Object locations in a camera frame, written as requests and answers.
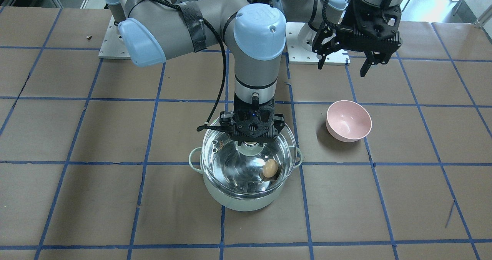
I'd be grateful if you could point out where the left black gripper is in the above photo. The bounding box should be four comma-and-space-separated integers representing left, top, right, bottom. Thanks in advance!
312, 21, 402, 77

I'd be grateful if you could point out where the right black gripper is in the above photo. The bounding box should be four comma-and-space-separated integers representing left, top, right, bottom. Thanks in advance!
219, 97, 285, 143

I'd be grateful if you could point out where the brown egg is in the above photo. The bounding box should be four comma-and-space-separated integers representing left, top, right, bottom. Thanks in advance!
261, 159, 278, 178

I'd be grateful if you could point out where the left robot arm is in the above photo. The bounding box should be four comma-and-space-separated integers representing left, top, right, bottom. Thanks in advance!
273, 0, 403, 77

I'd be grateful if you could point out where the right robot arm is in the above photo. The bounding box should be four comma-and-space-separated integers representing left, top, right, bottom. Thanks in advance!
106, 0, 286, 143

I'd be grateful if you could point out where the pale green electric pot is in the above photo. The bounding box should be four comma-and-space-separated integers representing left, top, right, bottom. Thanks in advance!
188, 125, 304, 211

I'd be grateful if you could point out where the pink bowl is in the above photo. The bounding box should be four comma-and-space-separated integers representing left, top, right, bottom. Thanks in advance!
325, 100, 372, 142

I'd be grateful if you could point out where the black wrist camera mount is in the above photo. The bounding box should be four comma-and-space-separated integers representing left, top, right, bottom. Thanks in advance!
342, 0, 401, 39

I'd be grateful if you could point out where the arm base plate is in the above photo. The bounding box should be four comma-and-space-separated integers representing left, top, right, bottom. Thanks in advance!
285, 21, 351, 66
98, 16, 131, 60

